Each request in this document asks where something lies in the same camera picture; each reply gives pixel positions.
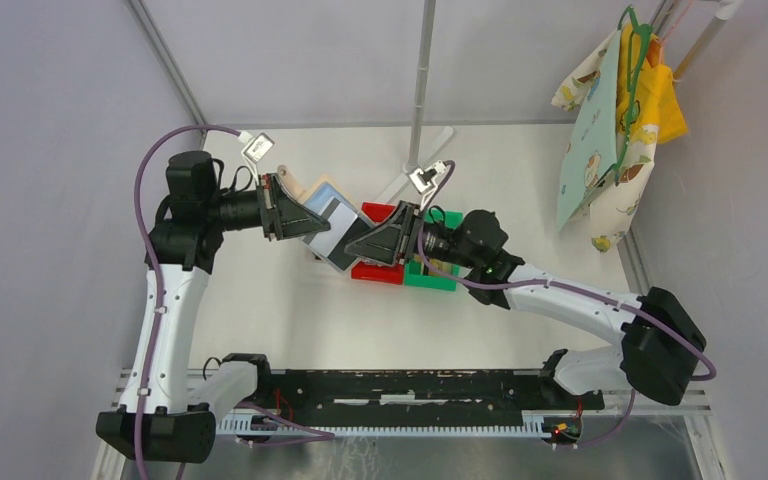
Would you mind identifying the white pole stand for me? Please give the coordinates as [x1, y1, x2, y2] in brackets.
[375, 0, 455, 203]

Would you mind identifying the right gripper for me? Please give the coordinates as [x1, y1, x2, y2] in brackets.
[345, 201, 477, 269]

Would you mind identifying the white hanger rail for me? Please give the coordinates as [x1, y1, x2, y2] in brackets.
[673, 0, 744, 83]

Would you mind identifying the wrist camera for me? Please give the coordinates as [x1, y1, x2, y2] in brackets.
[407, 161, 448, 210]
[237, 130, 275, 183]

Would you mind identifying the yellow hanging garment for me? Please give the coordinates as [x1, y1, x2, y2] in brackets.
[616, 24, 688, 146]

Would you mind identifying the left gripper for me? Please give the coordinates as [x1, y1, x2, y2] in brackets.
[206, 172, 330, 239]

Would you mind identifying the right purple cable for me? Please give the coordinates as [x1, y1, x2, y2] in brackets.
[417, 160, 719, 450]

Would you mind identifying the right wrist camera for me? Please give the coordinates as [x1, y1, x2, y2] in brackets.
[407, 161, 448, 210]

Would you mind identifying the beige card holder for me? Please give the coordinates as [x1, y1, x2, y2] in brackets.
[277, 165, 375, 274]

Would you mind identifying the purple cable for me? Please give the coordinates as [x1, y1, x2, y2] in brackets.
[132, 124, 336, 480]
[417, 160, 719, 450]

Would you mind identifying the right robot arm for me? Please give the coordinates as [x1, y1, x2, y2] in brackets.
[345, 202, 715, 408]

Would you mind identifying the red plastic bin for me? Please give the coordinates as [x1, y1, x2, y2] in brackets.
[350, 202, 404, 285]

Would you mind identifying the green plastic bin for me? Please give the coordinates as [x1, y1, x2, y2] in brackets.
[403, 207, 464, 292]

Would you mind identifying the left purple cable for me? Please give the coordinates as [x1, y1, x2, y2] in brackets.
[132, 124, 336, 480]

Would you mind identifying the hanging patterned cloth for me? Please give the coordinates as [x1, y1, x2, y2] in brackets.
[551, 30, 657, 252]

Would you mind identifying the green clothes hanger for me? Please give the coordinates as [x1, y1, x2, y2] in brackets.
[613, 5, 657, 186]

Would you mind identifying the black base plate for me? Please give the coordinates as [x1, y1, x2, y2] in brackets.
[248, 369, 605, 428]

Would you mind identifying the white cable duct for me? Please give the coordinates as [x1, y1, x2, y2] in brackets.
[214, 413, 548, 439]

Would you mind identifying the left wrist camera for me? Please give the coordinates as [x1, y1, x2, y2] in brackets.
[237, 130, 275, 183]

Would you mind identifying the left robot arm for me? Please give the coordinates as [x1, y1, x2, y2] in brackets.
[96, 151, 330, 464]

